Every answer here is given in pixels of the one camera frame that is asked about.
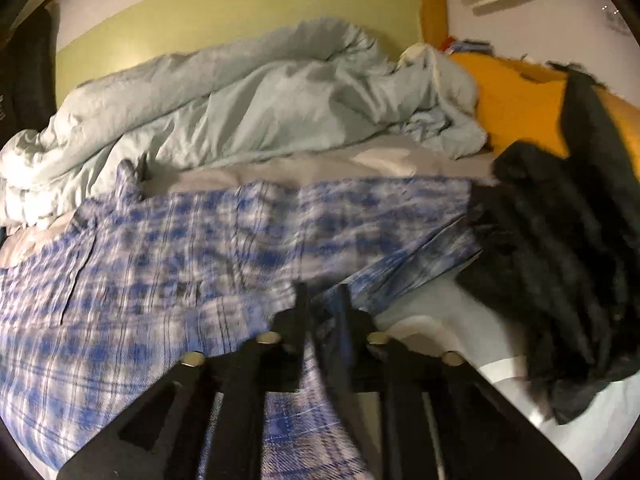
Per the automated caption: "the blue plaid shirt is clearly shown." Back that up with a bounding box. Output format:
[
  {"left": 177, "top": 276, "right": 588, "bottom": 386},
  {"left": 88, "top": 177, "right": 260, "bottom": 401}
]
[{"left": 1, "top": 162, "right": 477, "bottom": 470}]

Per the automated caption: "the grey bed sheet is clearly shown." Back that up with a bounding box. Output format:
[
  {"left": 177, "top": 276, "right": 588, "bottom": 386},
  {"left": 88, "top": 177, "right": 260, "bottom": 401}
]
[{"left": 0, "top": 134, "right": 626, "bottom": 480}]

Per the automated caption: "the black puffer jacket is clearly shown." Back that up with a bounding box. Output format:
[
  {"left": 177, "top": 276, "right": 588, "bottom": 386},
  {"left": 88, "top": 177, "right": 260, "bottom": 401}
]
[{"left": 457, "top": 70, "right": 639, "bottom": 424}]

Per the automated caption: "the yellow pillow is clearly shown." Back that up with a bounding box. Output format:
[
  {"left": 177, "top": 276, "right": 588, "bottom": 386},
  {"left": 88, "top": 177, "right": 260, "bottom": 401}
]
[{"left": 449, "top": 51, "right": 640, "bottom": 181}]

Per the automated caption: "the grey crumpled duvet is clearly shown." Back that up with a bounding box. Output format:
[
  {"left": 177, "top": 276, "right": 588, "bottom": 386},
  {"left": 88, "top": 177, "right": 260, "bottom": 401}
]
[{"left": 1, "top": 18, "right": 487, "bottom": 226}]

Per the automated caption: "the black hanging garment bag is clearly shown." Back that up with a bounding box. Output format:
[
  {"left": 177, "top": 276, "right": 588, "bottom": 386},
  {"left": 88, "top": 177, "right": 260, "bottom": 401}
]
[{"left": 1, "top": 8, "right": 56, "bottom": 146}]

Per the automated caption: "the wooden bunk bed frame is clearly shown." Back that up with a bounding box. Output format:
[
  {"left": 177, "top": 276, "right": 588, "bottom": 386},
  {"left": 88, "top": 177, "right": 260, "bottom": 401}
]
[{"left": 420, "top": 0, "right": 449, "bottom": 48}]

